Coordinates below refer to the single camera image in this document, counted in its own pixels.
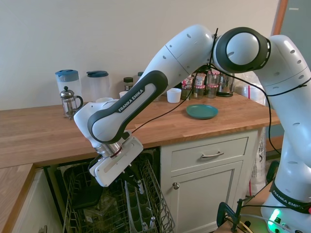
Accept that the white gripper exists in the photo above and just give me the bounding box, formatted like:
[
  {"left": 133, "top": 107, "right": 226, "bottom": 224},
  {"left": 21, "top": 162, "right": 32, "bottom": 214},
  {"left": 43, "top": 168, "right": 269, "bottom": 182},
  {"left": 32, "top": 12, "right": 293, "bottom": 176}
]
[{"left": 88, "top": 135, "right": 144, "bottom": 188}]

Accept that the built-in dishwasher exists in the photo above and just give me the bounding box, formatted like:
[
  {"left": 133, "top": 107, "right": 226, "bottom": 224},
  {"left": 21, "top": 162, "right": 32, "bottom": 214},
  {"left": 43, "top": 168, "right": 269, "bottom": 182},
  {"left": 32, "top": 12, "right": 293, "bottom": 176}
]
[{"left": 43, "top": 147, "right": 161, "bottom": 233}]

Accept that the grey cutlery basket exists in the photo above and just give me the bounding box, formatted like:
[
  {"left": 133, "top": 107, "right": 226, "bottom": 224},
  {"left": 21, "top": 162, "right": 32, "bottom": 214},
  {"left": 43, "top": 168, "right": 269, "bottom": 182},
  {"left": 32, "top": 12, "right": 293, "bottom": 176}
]
[{"left": 124, "top": 180, "right": 159, "bottom": 233}]

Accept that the black square container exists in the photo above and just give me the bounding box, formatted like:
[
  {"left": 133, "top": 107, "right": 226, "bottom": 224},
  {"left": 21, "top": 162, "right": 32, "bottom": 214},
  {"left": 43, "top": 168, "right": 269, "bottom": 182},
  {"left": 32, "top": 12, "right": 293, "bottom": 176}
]
[{"left": 72, "top": 183, "right": 103, "bottom": 210}]

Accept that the white cabinet with knob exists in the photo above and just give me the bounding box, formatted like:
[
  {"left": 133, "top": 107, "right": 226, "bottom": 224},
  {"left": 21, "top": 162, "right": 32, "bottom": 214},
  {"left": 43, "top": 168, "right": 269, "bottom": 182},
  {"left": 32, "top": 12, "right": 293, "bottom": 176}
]
[{"left": 160, "top": 128, "right": 259, "bottom": 233}]

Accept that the white corner drawer cabinet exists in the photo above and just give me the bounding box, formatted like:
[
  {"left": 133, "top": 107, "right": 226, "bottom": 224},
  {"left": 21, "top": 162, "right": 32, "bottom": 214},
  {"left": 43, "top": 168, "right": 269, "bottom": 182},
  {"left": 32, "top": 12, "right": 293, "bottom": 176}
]
[{"left": 14, "top": 167, "right": 64, "bottom": 233}]

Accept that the black lid spice jar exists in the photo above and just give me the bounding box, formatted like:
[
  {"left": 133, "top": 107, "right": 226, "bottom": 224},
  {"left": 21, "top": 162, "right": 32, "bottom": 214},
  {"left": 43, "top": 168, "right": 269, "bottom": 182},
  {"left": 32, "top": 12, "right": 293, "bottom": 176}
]
[{"left": 123, "top": 77, "right": 134, "bottom": 92}]

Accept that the glass french press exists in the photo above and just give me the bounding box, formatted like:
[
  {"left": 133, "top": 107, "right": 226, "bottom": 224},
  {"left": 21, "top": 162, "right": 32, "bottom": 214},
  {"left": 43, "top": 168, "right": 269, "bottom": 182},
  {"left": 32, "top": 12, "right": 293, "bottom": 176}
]
[{"left": 60, "top": 86, "right": 84, "bottom": 120}]

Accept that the short blue lid pitcher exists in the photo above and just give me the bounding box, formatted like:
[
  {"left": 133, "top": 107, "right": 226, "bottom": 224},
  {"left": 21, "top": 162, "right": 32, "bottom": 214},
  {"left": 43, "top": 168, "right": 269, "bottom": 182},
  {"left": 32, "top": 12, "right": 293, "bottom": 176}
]
[{"left": 86, "top": 70, "right": 110, "bottom": 103}]

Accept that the teal round plate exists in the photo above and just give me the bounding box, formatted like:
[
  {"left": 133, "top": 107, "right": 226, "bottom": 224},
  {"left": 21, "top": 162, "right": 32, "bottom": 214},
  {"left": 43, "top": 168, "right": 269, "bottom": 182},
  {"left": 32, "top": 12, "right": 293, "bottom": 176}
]
[{"left": 186, "top": 104, "right": 219, "bottom": 120}]

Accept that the black c-clamp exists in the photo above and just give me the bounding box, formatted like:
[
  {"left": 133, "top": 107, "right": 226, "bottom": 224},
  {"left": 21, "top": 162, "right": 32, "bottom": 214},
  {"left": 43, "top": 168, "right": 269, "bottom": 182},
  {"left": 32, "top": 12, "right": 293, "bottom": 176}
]
[
  {"left": 266, "top": 160, "right": 280, "bottom": 185},
  {"left": 217, "top": 198, "right": 246, "bottom": 233}
]

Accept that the checked lid glass jar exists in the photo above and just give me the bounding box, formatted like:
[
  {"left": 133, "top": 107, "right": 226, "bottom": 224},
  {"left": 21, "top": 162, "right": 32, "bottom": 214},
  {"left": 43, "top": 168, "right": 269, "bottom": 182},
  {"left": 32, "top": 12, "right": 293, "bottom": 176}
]
[
  {"left": 207, "top": 70, "right": 220, "bottom": 85},
  {"left": 193, "top": 84, "right": 206, "bottom": 100},
  {"left": 207, "top": 83, "right": 219, "bottom": 99}
]

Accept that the red label yogurt cup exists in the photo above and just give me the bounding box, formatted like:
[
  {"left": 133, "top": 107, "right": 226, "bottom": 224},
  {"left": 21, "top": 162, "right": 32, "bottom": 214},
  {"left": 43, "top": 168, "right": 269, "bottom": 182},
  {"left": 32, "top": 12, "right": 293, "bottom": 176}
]
[{"left": 181, "top": 75, "right": 195, "bottom": 91}]

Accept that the tall blue lid pitcher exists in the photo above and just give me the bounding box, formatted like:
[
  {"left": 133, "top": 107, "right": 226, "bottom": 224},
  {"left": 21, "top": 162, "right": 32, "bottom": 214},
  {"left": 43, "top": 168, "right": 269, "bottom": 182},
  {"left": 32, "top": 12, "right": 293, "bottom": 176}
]
[{"left": 54, "top": 69, "right": 81, "bottom": 108}]

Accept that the foil lid yogurt cup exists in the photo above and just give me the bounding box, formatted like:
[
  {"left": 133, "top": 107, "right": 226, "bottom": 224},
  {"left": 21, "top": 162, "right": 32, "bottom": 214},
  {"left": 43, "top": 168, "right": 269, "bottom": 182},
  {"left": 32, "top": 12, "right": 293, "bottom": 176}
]
[{"left": 194, "top": 72, "right": 207, "bottom": 87}]

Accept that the white printed sack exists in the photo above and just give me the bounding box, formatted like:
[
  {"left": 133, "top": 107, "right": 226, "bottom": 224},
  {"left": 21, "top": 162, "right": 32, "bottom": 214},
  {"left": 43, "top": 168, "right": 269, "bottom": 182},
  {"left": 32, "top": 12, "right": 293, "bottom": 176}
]
[{"left": 246, "top": 126, "right": 271, "bottom": 198}]

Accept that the clear plastic bag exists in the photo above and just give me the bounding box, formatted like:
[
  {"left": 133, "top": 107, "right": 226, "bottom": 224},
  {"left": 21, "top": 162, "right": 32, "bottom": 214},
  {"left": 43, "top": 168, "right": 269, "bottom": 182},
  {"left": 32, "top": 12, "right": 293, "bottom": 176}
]
[{"left": 233, "top": 71, "right": 267, "bottom": 106}]

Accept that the wire dishwasher rack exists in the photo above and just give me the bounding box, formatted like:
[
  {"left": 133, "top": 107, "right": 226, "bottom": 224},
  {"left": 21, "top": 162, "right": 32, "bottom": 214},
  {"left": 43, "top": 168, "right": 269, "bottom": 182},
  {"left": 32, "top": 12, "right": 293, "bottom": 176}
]
[{"left": 57, "top": 152, "right": 176, "bottom": 233}]

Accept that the curved metal drawer handle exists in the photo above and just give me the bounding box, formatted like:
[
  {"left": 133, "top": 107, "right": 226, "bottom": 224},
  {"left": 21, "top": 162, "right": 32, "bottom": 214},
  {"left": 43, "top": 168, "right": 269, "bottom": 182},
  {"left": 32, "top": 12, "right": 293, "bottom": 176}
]
[{"left": 200, "top": 151, "right": 225, "bottom": 159}]

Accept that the white handleless bowl cup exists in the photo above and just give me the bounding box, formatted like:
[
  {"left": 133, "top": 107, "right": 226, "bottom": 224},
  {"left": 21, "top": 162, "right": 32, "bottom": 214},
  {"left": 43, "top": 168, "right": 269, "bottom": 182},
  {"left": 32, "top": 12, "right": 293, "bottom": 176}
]
[{"left": 167, "top": 88, "right": 182, "bottom": 103}]

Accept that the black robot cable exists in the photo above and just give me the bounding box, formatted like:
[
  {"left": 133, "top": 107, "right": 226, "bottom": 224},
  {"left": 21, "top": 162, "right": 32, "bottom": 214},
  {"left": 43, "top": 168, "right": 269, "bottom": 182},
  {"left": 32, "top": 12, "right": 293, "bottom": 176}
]
[{"left": 131, "top": 27, "right": 308, "bottom": 156}]

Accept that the wooden door frame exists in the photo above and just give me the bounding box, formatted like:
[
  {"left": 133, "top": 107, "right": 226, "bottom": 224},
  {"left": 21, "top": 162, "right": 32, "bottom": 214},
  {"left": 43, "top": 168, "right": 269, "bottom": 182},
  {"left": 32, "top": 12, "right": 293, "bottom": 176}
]
[{"left": 272, "top": 0, "right": 290, "bottom": 36}]

